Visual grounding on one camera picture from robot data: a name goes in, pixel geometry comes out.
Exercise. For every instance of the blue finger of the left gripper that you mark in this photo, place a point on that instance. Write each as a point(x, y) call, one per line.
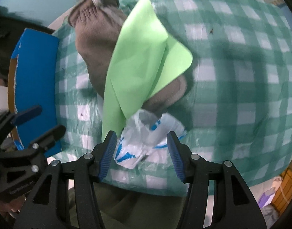
point(25, 116)

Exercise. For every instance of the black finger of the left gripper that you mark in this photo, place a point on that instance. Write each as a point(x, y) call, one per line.
point(48, 139)

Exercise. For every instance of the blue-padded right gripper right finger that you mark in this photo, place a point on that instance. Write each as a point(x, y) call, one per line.
point(234, 204)

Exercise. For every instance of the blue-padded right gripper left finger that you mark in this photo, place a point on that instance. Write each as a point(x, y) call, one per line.
point(47, 204)

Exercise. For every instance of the white and blue plastic bag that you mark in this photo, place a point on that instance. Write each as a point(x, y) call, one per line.
point(144, 139)

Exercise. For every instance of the person's left hand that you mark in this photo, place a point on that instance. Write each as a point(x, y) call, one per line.
point(13, 207)

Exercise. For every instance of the blue cardboard box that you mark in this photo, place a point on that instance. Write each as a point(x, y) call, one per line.
point(31, 82)

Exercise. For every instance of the brown knitted beanie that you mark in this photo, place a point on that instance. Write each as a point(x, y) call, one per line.
point(97, 24)

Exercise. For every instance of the light green microfiber cloth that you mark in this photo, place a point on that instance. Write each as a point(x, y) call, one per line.
point(145, 60)

